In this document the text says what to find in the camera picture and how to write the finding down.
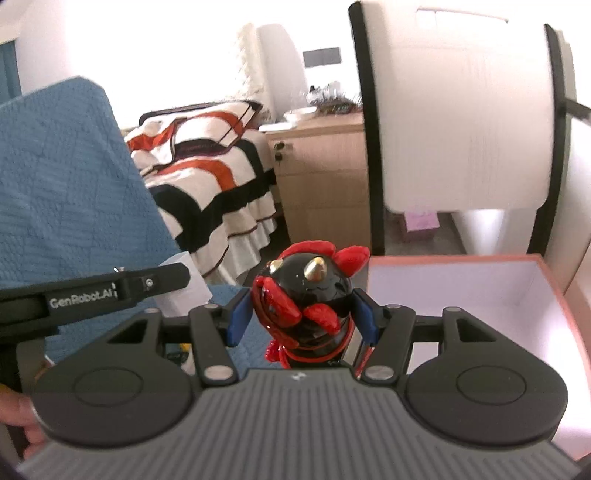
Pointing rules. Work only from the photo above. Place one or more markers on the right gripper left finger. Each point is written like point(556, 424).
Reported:
point(121, 390)

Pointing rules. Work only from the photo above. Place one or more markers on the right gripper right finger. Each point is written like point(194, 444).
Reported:
point(459, 377)

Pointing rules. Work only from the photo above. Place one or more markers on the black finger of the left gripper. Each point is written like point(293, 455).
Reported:
point(40, 307)

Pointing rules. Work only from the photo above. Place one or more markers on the small white charger block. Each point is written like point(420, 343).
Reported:
point(196, 293)

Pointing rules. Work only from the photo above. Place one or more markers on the black red devil figurine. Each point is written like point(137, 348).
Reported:
point(304, 300)

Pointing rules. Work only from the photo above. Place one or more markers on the yellow handled screwdriver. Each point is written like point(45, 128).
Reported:
point(177, 353)

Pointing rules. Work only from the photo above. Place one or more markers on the person's left hand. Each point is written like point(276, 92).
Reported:
point(16, 410)

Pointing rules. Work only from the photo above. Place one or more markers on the pink cardboard box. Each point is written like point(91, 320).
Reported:
point(516, 295)

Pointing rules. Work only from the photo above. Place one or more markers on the blue textured chair cover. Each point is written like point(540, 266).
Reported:
point(72, 202)

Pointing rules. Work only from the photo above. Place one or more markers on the pink paper tag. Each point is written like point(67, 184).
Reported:
point(421, 221)

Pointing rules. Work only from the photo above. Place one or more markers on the striped bed blanket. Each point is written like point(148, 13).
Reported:
point(209, 170)

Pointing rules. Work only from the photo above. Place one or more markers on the wooden drawer cabinet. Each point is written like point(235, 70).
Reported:
point(321, 171)

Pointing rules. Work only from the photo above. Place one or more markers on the white bowl on cabinet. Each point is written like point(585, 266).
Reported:
point(301, 114)

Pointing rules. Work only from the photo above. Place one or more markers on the quilted white headboard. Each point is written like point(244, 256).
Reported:
point(273, 73)

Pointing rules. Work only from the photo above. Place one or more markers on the white chair with black frame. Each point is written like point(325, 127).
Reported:
point(476, 116)

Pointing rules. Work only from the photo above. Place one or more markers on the wire basket with clutter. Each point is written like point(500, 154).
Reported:
point(329, 100)

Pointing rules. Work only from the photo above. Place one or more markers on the grey wall socket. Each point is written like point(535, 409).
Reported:
point(322, 57)

